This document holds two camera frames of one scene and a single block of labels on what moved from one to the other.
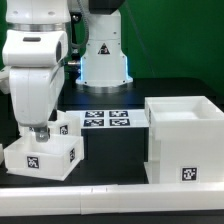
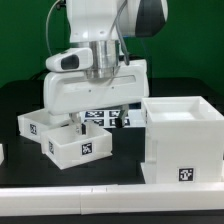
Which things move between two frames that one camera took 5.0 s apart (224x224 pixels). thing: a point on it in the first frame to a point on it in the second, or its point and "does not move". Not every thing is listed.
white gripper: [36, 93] to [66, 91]
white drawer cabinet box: [185, 141] does not move
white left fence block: [1, 153] does not move
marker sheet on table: [111, 119] does not move
